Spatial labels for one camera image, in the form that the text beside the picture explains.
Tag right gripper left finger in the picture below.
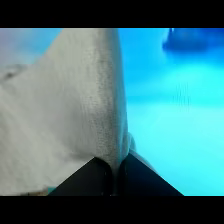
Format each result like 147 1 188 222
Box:
48 156 114 197

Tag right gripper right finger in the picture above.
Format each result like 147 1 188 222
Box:
117 151 185 197

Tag grey garment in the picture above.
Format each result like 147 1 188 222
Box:
0 27 138 197

